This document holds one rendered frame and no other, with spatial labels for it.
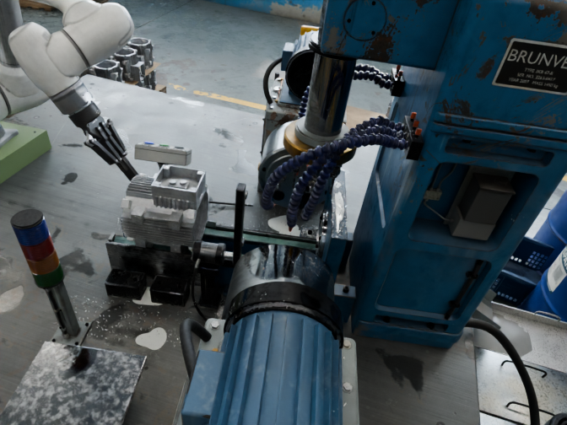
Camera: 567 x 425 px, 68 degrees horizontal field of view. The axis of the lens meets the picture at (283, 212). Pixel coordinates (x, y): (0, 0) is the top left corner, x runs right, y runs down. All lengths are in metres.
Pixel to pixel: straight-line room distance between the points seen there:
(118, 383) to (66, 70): 0.74
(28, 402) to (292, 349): 0.67
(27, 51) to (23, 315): 0.69
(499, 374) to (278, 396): 1.45
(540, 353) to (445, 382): 0.88
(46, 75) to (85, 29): 0.14
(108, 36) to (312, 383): 0.95
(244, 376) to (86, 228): 1.12
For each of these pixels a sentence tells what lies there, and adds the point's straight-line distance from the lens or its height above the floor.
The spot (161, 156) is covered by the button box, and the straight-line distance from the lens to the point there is 1.43.
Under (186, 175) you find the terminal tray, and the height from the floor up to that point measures 1.12.
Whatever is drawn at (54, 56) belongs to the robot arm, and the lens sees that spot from 1.18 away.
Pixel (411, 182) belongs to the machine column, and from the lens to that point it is 0.90.
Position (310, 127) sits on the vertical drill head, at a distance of 0.98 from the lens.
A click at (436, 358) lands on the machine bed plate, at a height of 0.80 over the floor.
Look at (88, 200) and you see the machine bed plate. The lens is 1.70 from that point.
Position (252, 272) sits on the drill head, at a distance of 0.92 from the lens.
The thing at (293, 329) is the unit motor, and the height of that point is 1.35.
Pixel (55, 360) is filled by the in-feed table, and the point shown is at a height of 0.92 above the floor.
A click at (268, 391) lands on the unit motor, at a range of 0.54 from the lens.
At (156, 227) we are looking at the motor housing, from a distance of 1.19.
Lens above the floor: 1.83
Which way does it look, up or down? 40 degrees down
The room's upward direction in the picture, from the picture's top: 8 degrees clockwise
